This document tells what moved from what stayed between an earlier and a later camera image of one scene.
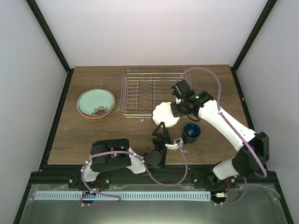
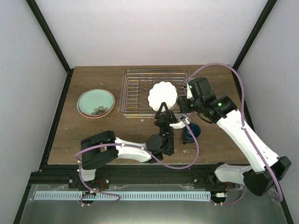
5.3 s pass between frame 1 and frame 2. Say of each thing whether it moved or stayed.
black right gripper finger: moved
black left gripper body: moved
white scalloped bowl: moved
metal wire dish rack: stayed
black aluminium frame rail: stayed
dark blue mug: stayed
